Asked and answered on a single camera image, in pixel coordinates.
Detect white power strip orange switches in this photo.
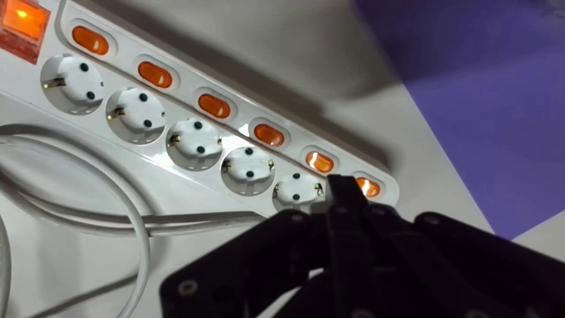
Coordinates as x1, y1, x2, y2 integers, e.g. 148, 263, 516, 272
0, 0, 400, 218

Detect white cable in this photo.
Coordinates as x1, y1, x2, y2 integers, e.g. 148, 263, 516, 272
0, 124, 268, 318

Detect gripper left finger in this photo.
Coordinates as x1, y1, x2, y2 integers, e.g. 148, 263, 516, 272
160, 174, 359, 318

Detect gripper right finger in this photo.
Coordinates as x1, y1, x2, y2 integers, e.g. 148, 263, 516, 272
352, 176, 565, 318

